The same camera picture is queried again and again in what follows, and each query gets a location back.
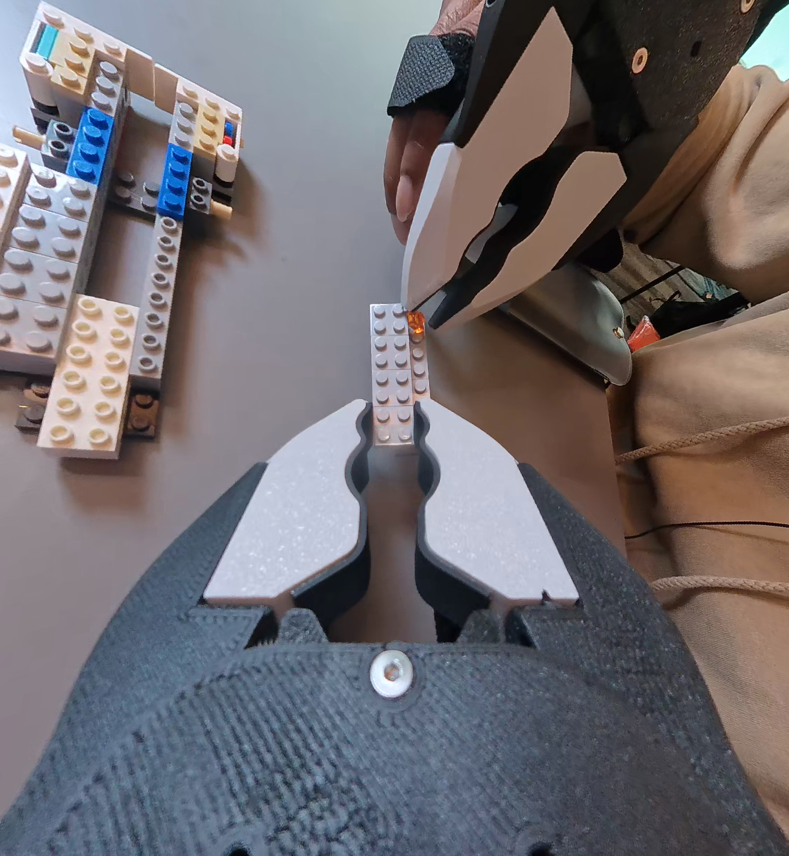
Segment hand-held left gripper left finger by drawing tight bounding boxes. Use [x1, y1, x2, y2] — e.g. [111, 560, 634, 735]
[202, 399, 373, 619]

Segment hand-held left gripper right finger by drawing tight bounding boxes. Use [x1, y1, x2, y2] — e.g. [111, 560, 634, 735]
[414, 401, 582, 611]

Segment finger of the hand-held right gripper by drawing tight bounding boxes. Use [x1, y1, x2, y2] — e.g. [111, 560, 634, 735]
[400, 7, 594, 323]
[428, 150, 629, 330]

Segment grey lego plate assembly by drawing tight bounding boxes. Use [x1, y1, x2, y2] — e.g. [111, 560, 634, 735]
[369, 302, 433, 450]

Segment person's right forearm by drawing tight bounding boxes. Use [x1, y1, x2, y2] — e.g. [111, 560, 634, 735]
[618, 63, 789, 298]

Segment white grey blue lego build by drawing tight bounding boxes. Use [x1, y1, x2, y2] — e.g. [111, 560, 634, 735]
[0, 0, 244, 462]

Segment person's right hand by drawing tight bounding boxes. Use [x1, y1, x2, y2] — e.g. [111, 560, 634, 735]
[383, 0, 490, 227]

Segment chair armrest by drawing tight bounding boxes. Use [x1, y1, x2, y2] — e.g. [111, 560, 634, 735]
[501, 261, 634, 387]

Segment person's beige hoodie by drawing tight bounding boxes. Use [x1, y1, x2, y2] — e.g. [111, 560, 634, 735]
[608, 281, 789, 856]

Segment thin black cable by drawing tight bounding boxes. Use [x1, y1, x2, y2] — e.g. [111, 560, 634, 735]
[625, 520, 789, 540]

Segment beige hoodie drawstring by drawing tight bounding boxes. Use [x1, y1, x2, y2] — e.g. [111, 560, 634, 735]
[649, 574, 789, 597]
[614, 413, 789, 465]

